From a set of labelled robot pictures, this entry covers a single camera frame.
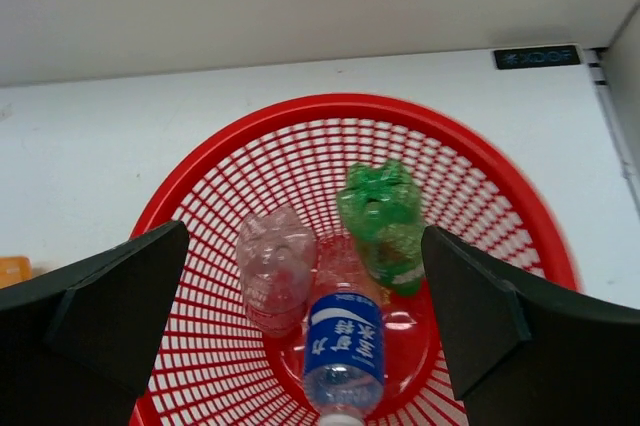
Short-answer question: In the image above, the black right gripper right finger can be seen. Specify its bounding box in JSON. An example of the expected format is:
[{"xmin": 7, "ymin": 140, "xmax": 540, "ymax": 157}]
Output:
[{"xmin": 421, "ymin": 226, "xmax": 639, "ymax": 425}]

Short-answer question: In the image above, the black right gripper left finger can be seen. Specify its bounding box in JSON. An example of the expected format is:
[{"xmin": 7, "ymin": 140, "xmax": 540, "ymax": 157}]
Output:
[{"xmin": 1, "ymin": 221, "xmax": 189, "ymax": 425}]

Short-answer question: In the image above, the orange juice bottle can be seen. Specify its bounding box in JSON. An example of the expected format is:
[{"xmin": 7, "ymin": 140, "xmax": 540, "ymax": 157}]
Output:
[{"xmin": 0, "ymin": 256, "xmax": 32, "ymax": 289}]

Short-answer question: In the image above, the blue label water bottle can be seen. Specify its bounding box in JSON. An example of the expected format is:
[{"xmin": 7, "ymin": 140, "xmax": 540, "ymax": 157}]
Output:
[{"xmin": 302, "ymin": 235, "xmax": 387, "ymax": 426}]

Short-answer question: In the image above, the green plastic soda bottle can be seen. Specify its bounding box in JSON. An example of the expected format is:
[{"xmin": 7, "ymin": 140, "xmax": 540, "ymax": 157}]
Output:
[{"xmin": 336, "ymin": 159, "xmax": 426, "ymax": 296}]

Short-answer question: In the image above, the clear bottle red label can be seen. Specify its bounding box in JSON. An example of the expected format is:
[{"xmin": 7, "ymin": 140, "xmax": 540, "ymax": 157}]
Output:
[{"xmin": 236, "ymin": 206, "xmax": 317, "ymax": 338}]

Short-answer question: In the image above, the red mesh plastic bin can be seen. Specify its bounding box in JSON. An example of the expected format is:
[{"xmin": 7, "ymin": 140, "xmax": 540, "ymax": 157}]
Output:
[{"xmin": 131, "ymin": 93, "xmax": 579, "ymax": 425}]

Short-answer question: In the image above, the dark label sticker right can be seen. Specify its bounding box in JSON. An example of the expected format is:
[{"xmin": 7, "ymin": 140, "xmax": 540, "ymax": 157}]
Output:
[{"xmin": 492, "ymin": 44, "xmax": 582, "ymax": 70}]

